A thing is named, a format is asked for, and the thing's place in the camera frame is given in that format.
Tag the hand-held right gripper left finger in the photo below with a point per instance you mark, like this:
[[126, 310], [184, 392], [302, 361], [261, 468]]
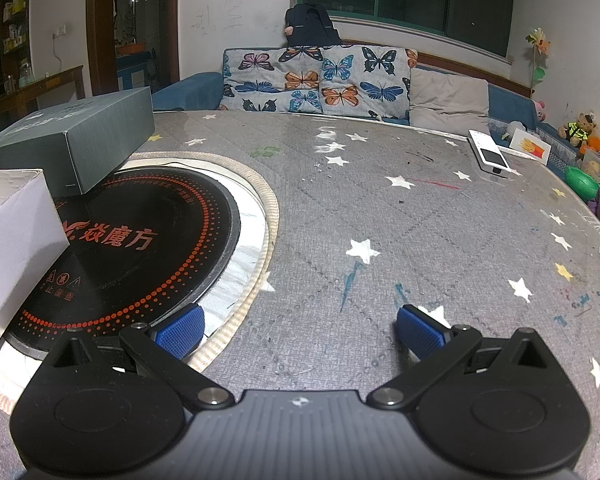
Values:
[[180, 330]]

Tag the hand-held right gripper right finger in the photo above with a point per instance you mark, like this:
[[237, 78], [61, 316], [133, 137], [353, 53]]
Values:
[[420, 327]]

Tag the white cardboard box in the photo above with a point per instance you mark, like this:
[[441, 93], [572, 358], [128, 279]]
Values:
[[15, 250]]

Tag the grey printed cardboard box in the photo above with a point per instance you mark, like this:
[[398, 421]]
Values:
[[105, 140]]

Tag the grey star-print desktop cover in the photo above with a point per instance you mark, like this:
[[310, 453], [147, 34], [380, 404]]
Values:
[[380, 210]]

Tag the black round induction cooktop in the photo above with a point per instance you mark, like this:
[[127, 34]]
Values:
[[145, 240]]

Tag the white flat device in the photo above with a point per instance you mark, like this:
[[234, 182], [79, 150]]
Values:
[[490, 155]]

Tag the white picture card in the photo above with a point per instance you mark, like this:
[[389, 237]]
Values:
[[530, 145]]

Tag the white plush toy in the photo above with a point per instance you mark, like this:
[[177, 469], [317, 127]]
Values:
[[514, 129]]

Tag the grey pillow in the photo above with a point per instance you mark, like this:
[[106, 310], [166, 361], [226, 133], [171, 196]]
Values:
[[450, 102]]

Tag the clear plastic container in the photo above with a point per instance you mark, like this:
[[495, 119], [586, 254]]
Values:
[[595, 167]]

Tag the blue sofa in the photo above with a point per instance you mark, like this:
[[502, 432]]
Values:
[[190, 90]]

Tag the pink plush toy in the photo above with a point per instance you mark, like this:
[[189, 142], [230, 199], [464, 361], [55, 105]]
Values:
[[541, 110]]

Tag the orange plush toy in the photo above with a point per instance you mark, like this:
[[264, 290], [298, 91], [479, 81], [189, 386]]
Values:
[[595, 146]]

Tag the teddy bear with yellow vest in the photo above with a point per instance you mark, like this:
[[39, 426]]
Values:
[[577, 130]]

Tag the blue storage cabinet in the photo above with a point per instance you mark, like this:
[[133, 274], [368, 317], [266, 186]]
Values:
[[132, 67]]

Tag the wooden side table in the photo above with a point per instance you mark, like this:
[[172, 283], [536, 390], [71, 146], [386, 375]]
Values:
[[45, 82]]

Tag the clear glass jar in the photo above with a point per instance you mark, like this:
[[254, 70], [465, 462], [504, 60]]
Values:
[[12, 84]]

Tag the light blue glass jar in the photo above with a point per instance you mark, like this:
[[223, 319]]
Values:
[[25, 74]]

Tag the paper pinwheel flower decoration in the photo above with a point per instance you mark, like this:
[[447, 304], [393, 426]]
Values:
[[539, 42]]

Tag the black backpack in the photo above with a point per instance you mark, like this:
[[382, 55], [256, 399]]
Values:
[[312, 27]]

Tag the brown wooden door frame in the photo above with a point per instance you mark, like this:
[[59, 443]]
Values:
[[97, 25]]

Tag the white wall socket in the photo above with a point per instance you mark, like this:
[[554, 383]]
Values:
[[59, 30]]

